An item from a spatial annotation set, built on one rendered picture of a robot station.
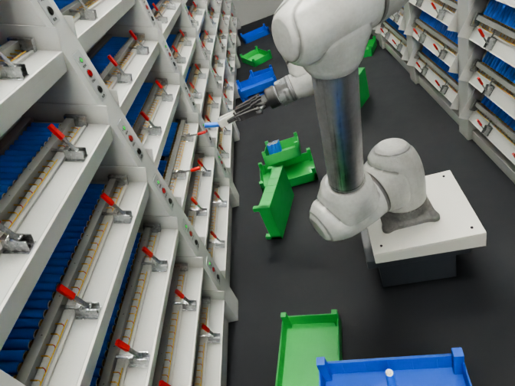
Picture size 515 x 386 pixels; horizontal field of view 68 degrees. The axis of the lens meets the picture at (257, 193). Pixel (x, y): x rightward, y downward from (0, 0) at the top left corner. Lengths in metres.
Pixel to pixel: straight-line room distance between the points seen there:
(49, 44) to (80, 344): 0.63
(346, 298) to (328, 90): 0.87
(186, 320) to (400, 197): 0.74
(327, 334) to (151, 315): 0.66
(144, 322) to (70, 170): 0.40
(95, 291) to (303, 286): 0.91
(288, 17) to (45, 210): 0.55
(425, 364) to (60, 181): 0.86
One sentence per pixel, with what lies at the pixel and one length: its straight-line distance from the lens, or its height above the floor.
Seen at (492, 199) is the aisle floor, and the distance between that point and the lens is 1.79.
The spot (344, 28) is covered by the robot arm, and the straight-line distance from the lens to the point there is 0.76.
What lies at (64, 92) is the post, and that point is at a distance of 1.03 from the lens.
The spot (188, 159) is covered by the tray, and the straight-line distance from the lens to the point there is 1.51.
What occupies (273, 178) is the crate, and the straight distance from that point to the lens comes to 1.78.
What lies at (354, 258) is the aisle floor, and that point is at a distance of 1.60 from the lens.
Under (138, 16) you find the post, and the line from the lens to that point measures 1.66.
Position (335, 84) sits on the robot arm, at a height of 0.87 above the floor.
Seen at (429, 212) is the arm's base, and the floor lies 0.27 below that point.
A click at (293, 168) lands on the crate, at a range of 2.14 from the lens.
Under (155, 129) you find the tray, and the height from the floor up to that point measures 0.74.
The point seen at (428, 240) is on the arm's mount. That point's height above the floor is 0.25.
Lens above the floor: 1.22
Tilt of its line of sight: 36 degrees down
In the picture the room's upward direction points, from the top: 24 degrees counter-clockwise
